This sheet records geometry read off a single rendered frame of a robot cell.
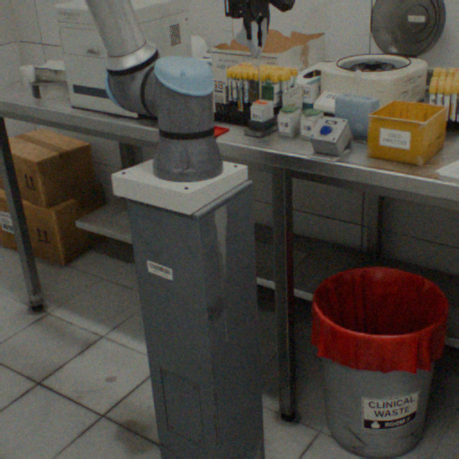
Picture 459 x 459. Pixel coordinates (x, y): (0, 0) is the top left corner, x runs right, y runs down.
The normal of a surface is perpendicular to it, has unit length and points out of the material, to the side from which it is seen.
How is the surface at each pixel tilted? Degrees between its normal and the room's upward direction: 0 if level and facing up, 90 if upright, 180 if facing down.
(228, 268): 90
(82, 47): 90
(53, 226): 90
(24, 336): 0
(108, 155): 90
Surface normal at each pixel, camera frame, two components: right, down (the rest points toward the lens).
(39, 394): -0.06, -0.89
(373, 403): -0.22, 0.51
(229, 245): 0.81, 0.22
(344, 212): -0.58, 0.40
